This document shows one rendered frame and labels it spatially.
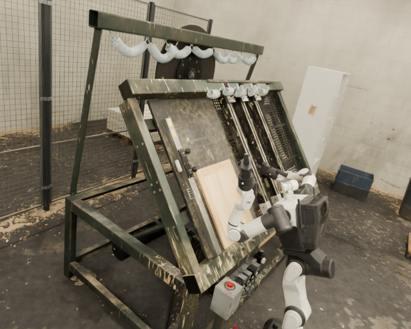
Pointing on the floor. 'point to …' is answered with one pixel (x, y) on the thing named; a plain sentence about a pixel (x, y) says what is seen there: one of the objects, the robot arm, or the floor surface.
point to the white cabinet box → (318, 110)
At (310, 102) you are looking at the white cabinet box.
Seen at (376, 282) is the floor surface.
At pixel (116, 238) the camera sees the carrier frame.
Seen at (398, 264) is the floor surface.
